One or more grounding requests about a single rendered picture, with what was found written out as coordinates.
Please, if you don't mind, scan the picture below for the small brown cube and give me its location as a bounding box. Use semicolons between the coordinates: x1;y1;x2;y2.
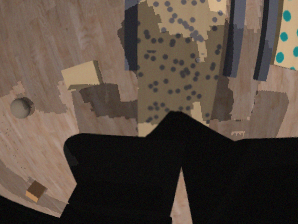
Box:
25;181;45;204

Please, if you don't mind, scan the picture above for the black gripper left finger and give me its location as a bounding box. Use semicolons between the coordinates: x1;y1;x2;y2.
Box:
63;111;186;217

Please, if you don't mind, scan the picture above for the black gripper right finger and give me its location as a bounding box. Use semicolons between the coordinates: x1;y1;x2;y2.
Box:
176;111;298;224

